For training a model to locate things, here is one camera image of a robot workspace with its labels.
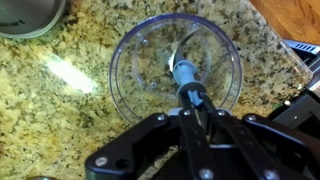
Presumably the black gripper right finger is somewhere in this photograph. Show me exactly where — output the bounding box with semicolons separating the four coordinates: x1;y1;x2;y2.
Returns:
194;83;320;180

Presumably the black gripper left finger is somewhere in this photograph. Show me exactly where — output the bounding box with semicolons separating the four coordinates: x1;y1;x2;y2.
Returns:
84;83;215;180

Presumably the blue hub processor blade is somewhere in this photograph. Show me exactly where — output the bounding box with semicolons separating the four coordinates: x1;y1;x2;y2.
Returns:
164;31;209;108

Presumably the grey metallic food processor lid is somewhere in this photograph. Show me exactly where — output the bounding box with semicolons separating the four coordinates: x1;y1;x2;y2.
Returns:
0;0;68;39

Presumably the clear plastic processor chamber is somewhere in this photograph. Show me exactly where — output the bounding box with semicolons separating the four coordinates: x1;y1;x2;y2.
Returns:
108;13;314;126

